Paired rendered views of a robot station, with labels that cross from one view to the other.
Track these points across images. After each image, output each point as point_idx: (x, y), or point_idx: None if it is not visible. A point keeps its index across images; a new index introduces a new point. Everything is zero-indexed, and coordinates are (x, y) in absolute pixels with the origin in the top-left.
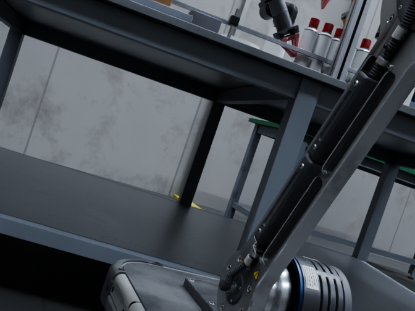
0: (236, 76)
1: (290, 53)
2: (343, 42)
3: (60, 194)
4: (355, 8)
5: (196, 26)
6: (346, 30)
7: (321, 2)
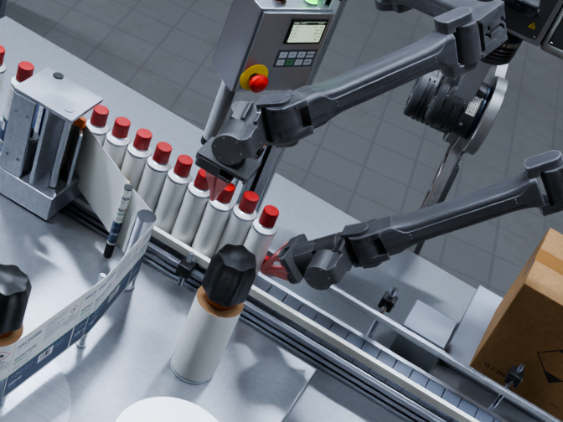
0: None
1: (273, 270)
2: (268, 187)
3: None
4: (285, 147)
5: (471, 286)
6: (271, 176)
7: (218, 193)
